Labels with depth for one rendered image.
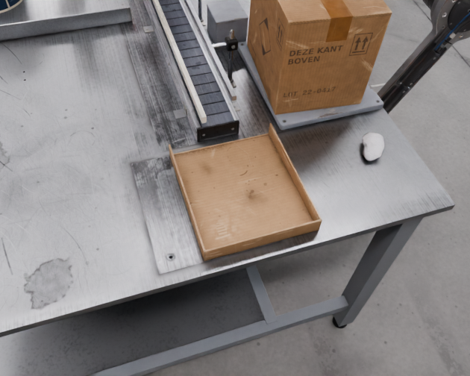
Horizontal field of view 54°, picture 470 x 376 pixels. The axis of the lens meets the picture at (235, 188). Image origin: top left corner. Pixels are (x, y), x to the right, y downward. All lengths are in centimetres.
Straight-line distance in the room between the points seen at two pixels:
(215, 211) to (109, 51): 65
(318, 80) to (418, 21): 227
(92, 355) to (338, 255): 103
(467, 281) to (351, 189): 111
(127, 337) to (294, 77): 95
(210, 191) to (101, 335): 71
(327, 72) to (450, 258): 121
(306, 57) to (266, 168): 27
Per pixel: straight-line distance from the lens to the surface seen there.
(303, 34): 107
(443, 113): 274
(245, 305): 158
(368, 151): 117
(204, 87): 122
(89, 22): 154
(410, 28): 330
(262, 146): 114
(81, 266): 99
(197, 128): 112
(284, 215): 102
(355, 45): 114
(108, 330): 158
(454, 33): 176
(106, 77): 136
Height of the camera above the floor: 168
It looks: 53 degrees down
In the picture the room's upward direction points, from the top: 4 degrees clockwise
